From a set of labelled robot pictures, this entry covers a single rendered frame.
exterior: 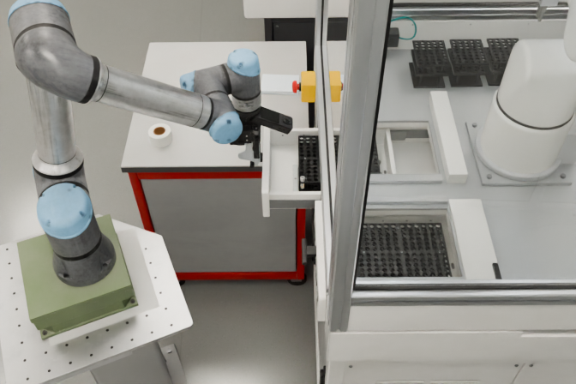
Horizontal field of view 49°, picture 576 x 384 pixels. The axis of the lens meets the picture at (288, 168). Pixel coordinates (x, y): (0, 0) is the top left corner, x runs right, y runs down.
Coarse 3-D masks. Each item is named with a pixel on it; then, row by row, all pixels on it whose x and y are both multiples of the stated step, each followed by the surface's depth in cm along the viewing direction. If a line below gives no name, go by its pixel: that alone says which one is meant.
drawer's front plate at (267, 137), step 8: (264, 128) 181; (264, 136) 178; (264, 144) 176; (264, 152) 174; (264, 160) 172; (264, 168) 170; (264, 176) 169; (264, 184) 167; (264, 192) 165; (264, 200) 167; (264, 208) 170; (264, 216) 173
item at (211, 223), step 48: (192, 48) 233; (288, 48) 232; (288, 96) 215; (144, 144) 200; (192, 144) 200; (144, 192) 206; (192, 192) 206; (240, 192) 206; (192, 240) 226; (240, 240) 226; (288, 240) 226
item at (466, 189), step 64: (448, 0) 77; (512, 0) 77; (448, 64) 84; (512, 64) 84; (384, 128) 93; (448, 128) 93; (512, 128) 93; (384, 192) 104; (448, 192) 104; (512, 192) 104; (384, 256) 118; (448, 256) 118; (512, 256) 118
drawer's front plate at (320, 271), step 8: (320, 208) 161; (320, 216) 160; (320, 224) 158; (320, 232) 156; (320, 240) 155; (320, 248) 153; (320, 256) 151; (320, 264) 150; (320, 272) 149; (320, 280) 147; (320, 288) 146; (320, 296) 144; (320, 304) 146; (320, 312) 148; (320, 320) 151
